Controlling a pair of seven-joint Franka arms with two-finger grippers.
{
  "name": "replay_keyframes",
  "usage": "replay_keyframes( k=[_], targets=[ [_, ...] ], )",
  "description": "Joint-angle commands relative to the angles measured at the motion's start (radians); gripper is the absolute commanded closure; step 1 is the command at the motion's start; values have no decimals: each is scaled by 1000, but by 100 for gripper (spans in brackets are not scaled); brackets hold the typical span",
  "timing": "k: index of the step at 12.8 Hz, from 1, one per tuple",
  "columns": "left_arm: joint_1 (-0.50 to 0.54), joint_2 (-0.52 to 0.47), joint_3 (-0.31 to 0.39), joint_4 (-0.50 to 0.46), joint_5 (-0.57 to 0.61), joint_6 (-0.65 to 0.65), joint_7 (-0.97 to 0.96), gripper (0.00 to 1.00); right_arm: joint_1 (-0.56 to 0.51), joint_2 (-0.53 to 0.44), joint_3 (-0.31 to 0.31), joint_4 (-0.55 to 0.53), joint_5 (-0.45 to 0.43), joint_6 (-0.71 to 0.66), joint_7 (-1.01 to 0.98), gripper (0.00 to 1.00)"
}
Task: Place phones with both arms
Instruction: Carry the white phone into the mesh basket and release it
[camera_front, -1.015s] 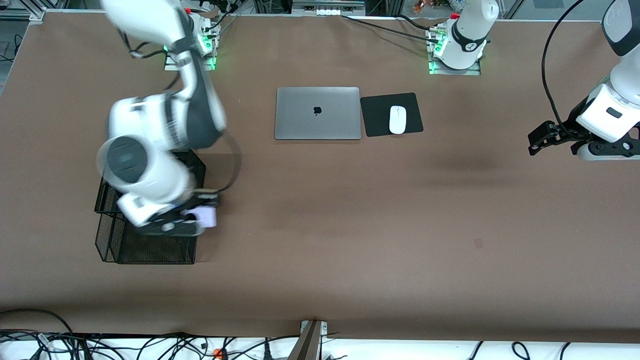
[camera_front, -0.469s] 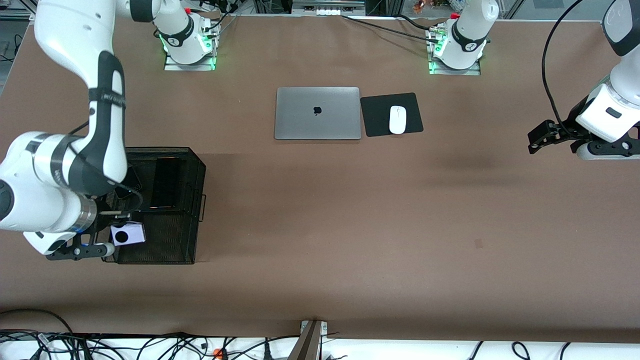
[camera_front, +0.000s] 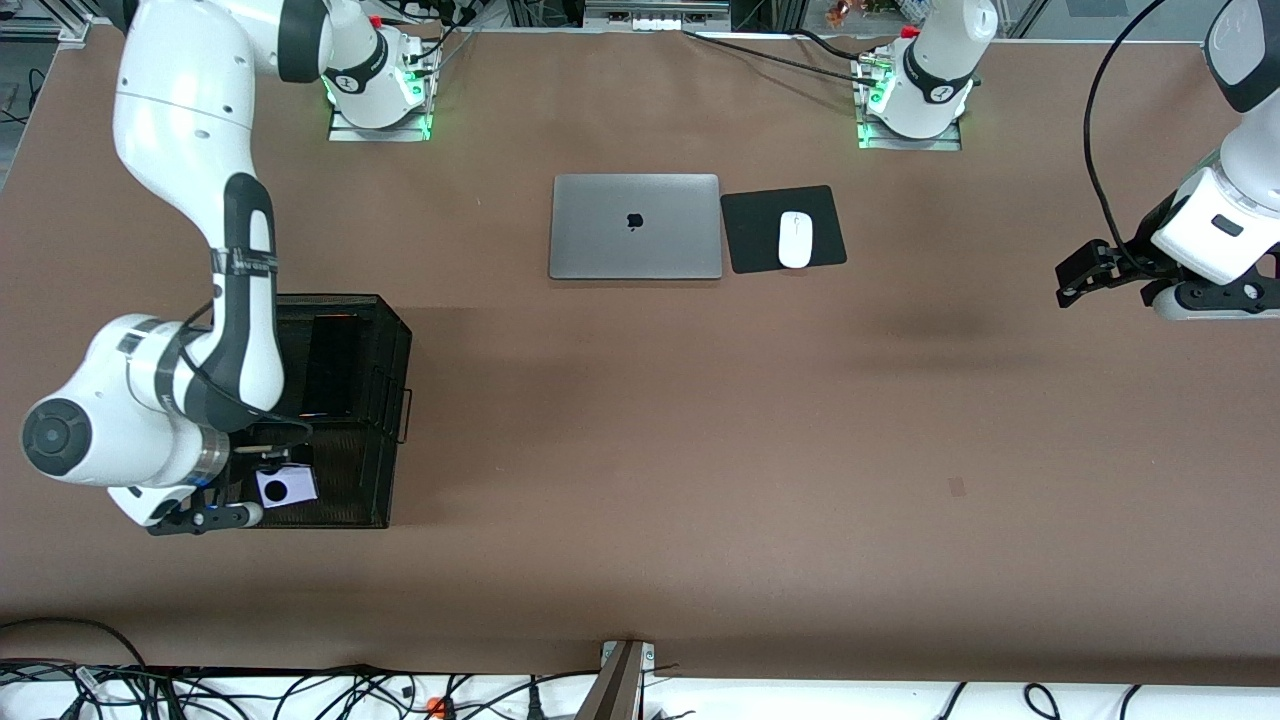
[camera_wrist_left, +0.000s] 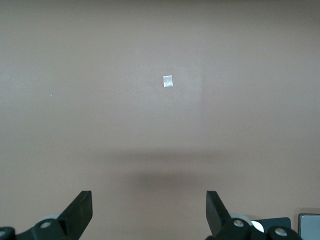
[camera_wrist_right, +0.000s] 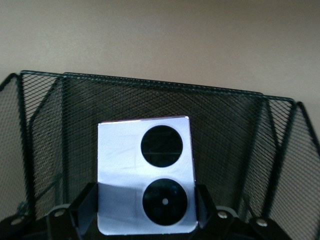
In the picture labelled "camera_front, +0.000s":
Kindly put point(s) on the black mouse pad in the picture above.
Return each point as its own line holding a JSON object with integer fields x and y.
{"x": 750, "y": 235}

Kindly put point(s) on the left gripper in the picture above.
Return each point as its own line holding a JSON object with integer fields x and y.
{"x": 1146, "y": 243}

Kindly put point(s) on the white computer mouse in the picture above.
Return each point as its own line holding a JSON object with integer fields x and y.
{"x": 795, "y": 240}

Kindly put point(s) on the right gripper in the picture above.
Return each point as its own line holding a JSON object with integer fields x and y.
{"x": 252, "y": 463}

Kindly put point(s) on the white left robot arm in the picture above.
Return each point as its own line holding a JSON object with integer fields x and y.
{"x": 1250, "y": 130}

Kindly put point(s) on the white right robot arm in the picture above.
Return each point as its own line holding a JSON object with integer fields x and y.
{"x": 180, "y": 120}

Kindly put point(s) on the long black smartphone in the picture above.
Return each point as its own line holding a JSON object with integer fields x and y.
{"x": 335, "y": 365}

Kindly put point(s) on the aluminium mount post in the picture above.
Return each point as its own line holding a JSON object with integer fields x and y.
{"x": 615, "y": 690}

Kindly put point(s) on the aluminium frame profile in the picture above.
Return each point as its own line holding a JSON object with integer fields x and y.
{"x": 70, "y": 30}

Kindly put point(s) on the grey closed laptop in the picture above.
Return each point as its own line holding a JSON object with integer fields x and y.
{"x": 600, "y": 240}

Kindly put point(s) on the lavender flip phone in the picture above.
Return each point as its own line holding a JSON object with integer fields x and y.
{"x": 290, "y": 487}

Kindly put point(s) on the white power strip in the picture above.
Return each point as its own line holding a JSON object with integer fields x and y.
{"x": 655, "y": 20}

